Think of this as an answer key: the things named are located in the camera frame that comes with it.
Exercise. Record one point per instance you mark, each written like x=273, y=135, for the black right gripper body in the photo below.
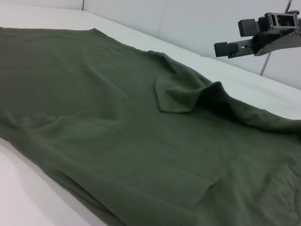
x=277, y=37

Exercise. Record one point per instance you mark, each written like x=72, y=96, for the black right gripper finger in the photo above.
x=248, y=27
x=222, y=49

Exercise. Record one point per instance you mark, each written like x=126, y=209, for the dark green shirt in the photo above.
x=117, y=117

